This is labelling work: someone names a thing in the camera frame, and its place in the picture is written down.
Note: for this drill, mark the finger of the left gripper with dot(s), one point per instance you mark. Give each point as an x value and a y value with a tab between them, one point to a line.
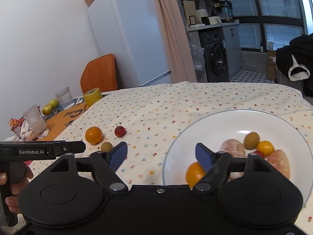
14	151

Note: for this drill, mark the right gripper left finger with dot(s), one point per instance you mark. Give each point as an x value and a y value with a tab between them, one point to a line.
105	165

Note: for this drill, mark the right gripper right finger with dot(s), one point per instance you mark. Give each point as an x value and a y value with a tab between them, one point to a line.
216	167

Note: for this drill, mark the green-brown kiwi fruit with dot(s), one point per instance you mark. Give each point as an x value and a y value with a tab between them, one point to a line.
251	140
106	146

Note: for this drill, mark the yellow-orange large orange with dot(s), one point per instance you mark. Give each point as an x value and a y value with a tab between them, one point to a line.
194	174

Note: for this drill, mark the dark orange large orange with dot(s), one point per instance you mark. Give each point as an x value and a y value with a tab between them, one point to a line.
93	135

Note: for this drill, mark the red small apple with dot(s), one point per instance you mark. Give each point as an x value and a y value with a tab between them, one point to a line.
120	131
260	153

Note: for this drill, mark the small tangerine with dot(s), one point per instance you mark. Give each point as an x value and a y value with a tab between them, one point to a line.
265	147

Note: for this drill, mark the person's left hand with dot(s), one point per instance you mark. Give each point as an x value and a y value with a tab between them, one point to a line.
12	201

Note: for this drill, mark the tissue pack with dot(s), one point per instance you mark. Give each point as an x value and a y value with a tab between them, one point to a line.
27	134

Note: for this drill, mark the red snack packet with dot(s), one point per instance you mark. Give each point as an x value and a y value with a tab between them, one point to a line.
16	124

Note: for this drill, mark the white plate blue rim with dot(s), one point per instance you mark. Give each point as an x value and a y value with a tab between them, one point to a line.
214	129

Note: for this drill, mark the tall frosted drinking glass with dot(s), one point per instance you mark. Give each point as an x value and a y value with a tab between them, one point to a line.
36	122

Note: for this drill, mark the orange cat table mat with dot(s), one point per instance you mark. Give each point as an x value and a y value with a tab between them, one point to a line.
66	117

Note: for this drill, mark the green apple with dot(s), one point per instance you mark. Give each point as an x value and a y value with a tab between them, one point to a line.
54	103
47	109

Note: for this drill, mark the floral white tablecloth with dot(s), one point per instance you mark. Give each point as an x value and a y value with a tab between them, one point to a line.
155	116

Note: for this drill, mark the yellow tape roll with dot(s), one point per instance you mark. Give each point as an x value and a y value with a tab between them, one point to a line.
92	96

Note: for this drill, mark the short clear drinking glass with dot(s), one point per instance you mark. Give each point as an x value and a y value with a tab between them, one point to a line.
65	98

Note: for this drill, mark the orange chair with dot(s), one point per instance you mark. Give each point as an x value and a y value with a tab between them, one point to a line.
100	73

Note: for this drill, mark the pink curtain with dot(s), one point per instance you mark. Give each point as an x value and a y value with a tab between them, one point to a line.
176	41

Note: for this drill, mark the cardboard box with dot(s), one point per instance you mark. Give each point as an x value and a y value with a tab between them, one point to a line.
271	65

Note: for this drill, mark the black washing machine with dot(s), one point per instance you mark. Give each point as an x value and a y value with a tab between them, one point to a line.
215	55

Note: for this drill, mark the black jacket on chair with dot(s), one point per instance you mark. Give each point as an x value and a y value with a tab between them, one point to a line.
295	61

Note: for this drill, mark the white refrigerator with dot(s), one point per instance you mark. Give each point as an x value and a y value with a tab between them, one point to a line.
130	31

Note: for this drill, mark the black spice rack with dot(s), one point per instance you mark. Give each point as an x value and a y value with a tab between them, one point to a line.
224	9

